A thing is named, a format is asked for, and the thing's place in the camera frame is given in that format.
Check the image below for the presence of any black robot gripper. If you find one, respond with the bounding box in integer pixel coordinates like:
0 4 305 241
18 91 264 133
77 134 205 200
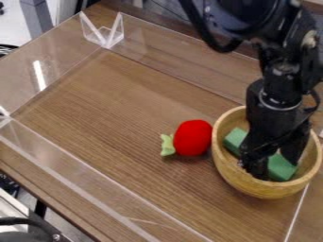
240 79 313 181

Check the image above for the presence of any green foam block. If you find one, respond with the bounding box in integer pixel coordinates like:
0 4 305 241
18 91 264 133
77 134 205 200
221 128 297 182

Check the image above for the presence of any black cable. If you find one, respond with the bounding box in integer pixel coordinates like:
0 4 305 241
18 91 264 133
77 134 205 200
0 216 45 242

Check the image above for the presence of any clear acrylic tray wall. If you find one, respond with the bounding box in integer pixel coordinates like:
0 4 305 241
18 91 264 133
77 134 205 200
0 10 323 242

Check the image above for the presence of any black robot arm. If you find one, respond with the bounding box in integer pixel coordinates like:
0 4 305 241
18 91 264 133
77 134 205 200
178 0 323 180

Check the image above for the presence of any brown wooden bowl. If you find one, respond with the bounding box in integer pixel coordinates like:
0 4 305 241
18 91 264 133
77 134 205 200
210 106 323 199

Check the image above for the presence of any clear acrylic corner bracket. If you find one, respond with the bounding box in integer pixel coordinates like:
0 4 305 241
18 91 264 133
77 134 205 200
79 11 123 49

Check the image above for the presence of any red plush strawberry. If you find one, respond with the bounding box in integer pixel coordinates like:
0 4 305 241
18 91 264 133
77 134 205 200
160 120 212 157

